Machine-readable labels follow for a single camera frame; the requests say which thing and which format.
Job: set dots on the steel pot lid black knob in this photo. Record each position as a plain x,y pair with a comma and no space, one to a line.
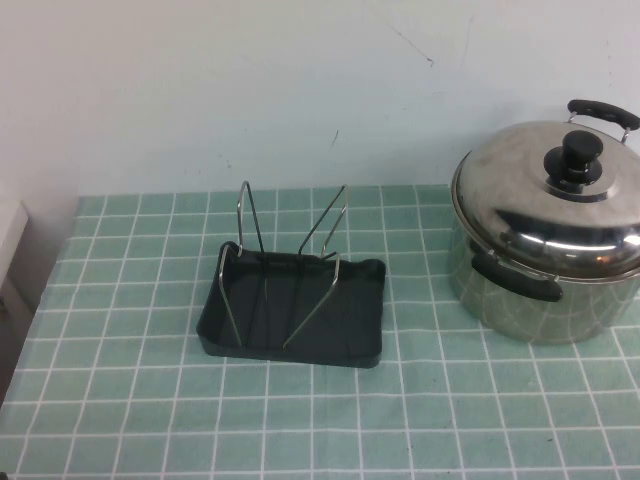
500,170

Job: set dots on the green checkered tablecloth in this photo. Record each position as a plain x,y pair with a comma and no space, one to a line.
150,400

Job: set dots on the white grey box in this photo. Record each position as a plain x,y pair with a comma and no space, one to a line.
12,250

